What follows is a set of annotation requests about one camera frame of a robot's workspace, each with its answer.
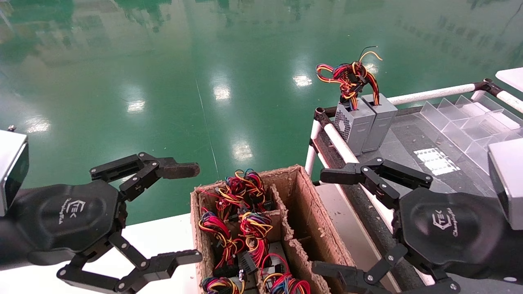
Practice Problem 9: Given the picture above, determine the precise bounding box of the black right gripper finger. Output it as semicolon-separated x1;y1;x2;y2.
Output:
320;157;434;209
312;244;461;294

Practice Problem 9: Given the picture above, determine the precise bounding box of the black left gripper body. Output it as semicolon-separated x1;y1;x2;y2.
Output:
0;179;127;271

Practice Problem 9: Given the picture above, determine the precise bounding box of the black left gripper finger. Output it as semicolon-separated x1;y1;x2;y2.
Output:
89;152;201;201
56;232;203;294

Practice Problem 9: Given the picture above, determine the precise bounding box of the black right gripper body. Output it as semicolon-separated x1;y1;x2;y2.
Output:
392;188;523;283

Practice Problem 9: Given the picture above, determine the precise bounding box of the grey power supply with grille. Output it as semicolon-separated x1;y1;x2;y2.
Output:
315;61;376;156

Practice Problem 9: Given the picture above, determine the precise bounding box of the brown divided cardboard box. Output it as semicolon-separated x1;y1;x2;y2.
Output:
190;165;368;294

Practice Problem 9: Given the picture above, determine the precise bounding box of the clear acrylic divider tray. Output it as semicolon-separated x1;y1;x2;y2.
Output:
420;94;523;196

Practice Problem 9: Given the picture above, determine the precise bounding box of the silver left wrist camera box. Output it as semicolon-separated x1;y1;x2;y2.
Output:
0;130;29;217

